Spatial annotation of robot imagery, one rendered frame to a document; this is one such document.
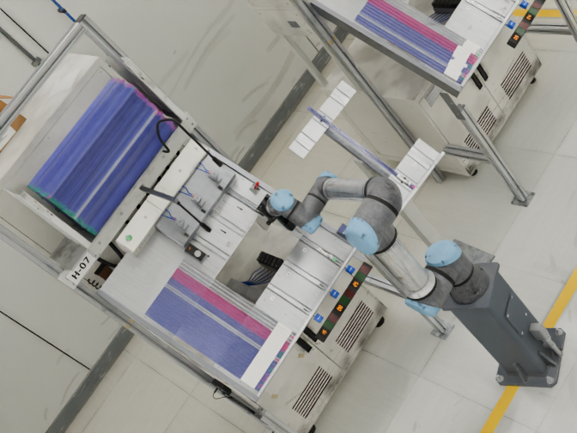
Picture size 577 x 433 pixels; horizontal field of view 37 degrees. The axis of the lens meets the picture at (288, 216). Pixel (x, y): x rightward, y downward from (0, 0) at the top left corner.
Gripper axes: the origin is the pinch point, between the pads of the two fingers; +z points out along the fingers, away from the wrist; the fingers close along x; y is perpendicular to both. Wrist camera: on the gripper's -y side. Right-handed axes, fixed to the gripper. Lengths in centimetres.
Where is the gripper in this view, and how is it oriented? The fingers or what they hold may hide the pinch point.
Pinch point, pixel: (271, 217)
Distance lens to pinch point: 324.8
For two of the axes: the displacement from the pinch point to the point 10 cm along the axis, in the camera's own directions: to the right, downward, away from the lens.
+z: -1.8, 1.5, 9.7
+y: -8.1, -5.8, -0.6
